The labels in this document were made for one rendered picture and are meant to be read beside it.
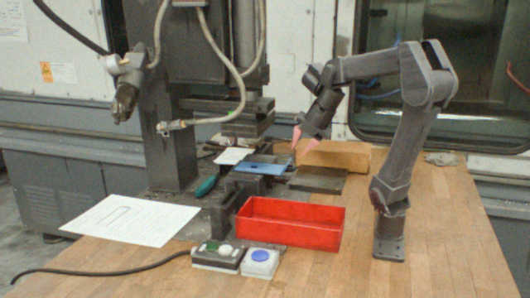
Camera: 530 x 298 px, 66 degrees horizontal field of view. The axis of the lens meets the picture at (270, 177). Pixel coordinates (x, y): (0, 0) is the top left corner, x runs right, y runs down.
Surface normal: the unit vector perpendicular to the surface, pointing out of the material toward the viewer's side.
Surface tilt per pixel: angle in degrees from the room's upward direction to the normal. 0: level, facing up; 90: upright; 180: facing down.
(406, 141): 91
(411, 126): 99
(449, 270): 0
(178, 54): 90
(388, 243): 0
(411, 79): 90
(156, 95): 90
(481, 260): 0
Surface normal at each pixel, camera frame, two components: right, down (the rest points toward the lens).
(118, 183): -0.33, 0.38
